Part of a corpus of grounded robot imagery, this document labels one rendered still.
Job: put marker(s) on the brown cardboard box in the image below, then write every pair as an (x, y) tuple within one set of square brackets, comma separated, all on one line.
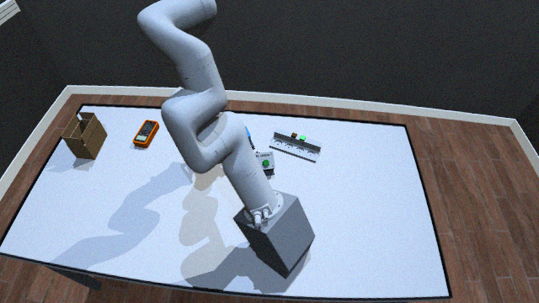
[(91, 136)]

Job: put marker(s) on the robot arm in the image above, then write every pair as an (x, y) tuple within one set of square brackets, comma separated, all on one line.
[(189, 111)]

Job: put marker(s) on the orange digital multimeter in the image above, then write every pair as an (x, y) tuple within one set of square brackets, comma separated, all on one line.
[(146, 133)]

